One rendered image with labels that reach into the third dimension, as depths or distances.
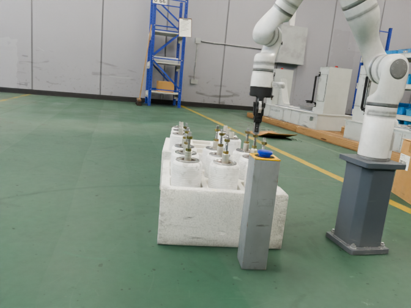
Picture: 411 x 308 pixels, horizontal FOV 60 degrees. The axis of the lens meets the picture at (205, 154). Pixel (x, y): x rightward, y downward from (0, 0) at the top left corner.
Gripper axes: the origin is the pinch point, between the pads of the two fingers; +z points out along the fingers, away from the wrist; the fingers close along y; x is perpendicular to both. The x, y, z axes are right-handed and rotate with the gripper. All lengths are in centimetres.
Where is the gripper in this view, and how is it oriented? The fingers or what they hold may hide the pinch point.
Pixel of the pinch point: (256, 128)
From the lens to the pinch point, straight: 125.2
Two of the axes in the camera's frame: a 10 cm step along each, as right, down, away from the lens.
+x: 9.9, 1.0, -0.5
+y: -0.7, 1.9, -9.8
